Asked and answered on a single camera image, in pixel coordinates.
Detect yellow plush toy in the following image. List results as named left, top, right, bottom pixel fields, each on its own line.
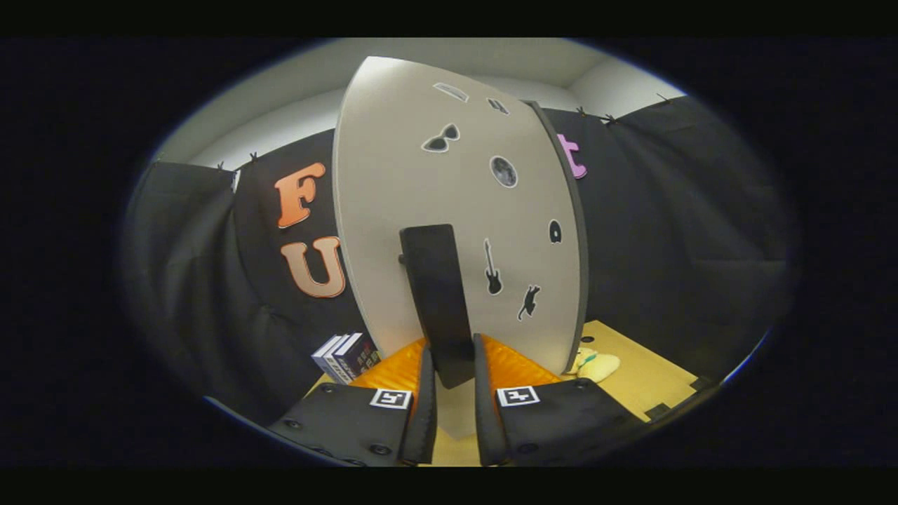
left=565, top=347, right=622, bottom=384

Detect dark blue book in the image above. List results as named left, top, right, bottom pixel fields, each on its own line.
left=331, top=332, right=382, bottom=383

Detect pale blue book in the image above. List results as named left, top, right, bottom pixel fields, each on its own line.
left=321, top=334, right=355, bottom=385
left=311, top=335, right=344, bottom=383

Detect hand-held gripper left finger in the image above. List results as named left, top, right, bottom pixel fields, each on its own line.
left=269, top=337, right=438, bottom=466

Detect black door handle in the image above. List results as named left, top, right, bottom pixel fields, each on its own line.
left=398, top=224, right=478, bottom=390

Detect dark grey cabinet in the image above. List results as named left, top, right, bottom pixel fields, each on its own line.
left=525, top=100, right=590, bottom=376

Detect black backdrop cloth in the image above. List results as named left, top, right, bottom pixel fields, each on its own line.
left=126, top=95, right=793, bottom=422

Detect white cabinet door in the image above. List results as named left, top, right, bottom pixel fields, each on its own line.
left=332, top=56, right=583, bottom=443

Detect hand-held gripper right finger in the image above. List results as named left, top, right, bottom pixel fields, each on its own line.
left=473, top=332, right=648, bottom=467

